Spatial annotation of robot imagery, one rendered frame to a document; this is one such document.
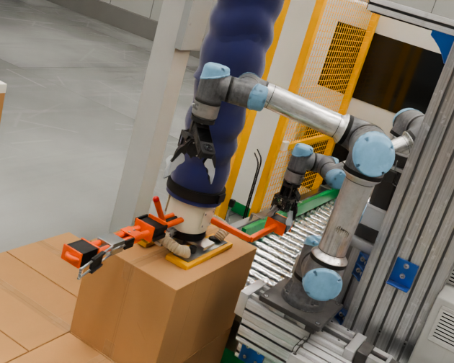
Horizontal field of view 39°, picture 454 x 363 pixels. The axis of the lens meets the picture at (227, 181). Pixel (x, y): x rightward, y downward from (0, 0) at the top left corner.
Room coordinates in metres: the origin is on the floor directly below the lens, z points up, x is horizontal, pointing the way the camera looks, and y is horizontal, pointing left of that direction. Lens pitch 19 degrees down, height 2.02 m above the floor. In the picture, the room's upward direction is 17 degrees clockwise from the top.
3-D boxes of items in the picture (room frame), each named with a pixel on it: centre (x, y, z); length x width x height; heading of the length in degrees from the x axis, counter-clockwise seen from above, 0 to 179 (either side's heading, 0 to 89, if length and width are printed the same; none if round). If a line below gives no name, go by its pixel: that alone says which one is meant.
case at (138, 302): (2.27, 0.11, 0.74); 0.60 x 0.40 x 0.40; 154
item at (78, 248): (1.74, 0.37, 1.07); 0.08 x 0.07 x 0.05; 155
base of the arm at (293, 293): (1.93, -0.36, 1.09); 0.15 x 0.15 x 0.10
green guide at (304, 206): (4.09, -0.49, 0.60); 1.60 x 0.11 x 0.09; 154
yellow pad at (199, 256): (2.24, 0.02, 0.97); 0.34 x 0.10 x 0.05; 155
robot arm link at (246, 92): (1.80, 0.02, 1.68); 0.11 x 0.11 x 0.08; 2
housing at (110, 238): (1.86, 0.31, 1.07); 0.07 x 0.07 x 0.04; 65
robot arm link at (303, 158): (2.42, -0.25, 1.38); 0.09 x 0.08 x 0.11; 106
